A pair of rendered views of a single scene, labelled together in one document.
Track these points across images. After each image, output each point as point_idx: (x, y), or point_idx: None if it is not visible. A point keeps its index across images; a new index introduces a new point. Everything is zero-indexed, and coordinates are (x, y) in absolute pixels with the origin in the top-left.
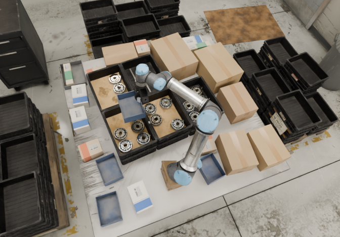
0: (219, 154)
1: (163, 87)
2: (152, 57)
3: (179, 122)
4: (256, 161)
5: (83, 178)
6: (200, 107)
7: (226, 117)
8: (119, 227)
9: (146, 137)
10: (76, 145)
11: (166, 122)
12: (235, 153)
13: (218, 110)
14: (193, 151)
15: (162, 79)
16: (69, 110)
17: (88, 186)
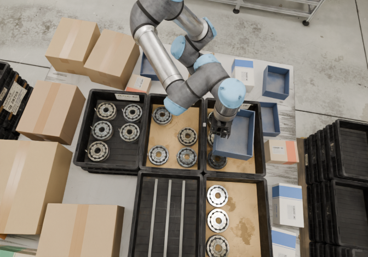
0: (131, 73)
1: (150, 172)
2: (130, 253)
3: (158, 114)
4: (104, 32)
5: (294, 126)
6: (155, 30)
7: (82, 109)
8: None
9: None
10: (296, 172)
11: (174, 128)
12: (120, 49)
13: None
14: (193, 13)
15: (202, 59)
16: (298, 238)
17: (289, 116)
